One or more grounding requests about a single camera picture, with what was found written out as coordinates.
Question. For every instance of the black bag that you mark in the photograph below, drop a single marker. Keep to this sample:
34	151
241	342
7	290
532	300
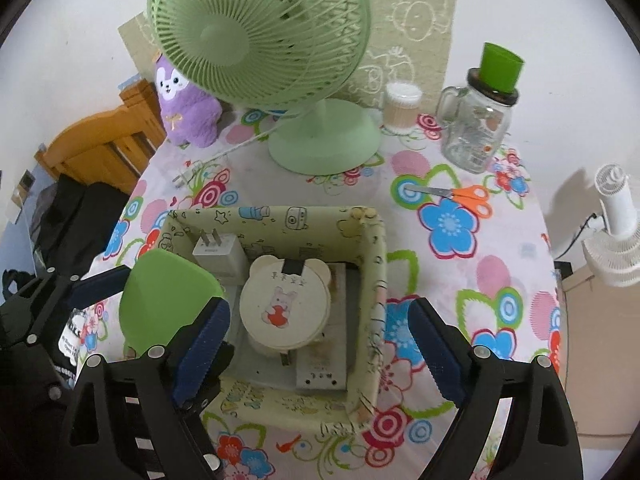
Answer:
12	280

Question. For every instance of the wooden bed headboard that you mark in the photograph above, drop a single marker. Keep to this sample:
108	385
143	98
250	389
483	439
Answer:
100	145

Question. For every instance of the beige cabinet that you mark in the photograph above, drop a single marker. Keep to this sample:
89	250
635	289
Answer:
600	360

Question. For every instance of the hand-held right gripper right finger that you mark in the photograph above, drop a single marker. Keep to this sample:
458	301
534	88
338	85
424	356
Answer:
435	350

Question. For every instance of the purple plush toy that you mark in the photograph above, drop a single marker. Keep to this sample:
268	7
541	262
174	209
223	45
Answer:
185	110

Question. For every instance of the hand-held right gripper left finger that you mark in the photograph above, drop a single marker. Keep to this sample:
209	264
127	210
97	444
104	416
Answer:
202	350

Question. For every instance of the white charger with prongs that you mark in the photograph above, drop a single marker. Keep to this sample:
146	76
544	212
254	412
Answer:
217	255

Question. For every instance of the glass mug jar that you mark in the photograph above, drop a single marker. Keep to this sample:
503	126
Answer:
475	130

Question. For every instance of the floral tablecloth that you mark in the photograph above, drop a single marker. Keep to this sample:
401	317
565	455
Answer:
450	270

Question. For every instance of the white power strip orange label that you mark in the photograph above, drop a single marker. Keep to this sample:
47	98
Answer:
325	365

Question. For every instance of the green printed wall sheet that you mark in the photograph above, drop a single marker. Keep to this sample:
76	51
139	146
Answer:
420	20

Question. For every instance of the round cream case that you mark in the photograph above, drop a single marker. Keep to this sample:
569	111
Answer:
285	305

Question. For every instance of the black clothing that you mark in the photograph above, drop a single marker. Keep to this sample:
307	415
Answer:
75	220

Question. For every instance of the green rounded plastic case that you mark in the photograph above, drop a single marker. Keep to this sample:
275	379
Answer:
165	295

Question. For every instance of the wall socket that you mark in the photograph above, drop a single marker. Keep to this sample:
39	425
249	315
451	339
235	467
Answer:
25	178

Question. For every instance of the white clip fan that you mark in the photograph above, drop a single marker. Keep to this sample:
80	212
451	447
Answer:
617	240

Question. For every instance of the green printed storage box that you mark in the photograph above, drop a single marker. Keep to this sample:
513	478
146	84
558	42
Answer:
300	220

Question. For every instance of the cotton swab container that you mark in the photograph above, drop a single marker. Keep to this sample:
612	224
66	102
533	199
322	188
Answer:
400	110

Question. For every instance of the green desk fan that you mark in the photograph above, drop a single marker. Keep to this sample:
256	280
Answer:
250	40

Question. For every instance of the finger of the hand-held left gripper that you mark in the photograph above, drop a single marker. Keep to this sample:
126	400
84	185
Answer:
220	365
102	285

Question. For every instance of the green plastic cup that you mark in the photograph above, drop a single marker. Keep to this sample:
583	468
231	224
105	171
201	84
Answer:
500	67

